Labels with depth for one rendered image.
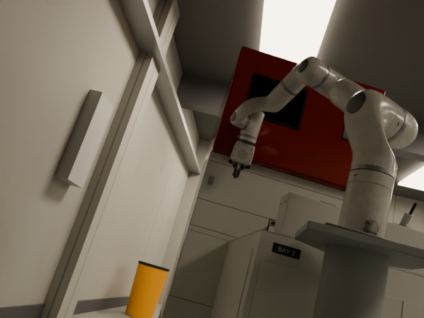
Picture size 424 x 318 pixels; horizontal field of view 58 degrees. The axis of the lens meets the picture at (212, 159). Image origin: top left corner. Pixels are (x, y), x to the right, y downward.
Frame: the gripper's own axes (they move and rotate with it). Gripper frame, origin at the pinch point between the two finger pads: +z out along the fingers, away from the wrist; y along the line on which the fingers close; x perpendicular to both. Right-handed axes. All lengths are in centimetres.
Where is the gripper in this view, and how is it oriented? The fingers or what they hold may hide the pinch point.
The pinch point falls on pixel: (236, 173)
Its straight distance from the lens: 179.7
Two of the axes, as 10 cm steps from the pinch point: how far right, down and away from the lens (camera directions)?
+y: 9.5, 3.1, -0.9
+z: -3.2, 9.4, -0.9
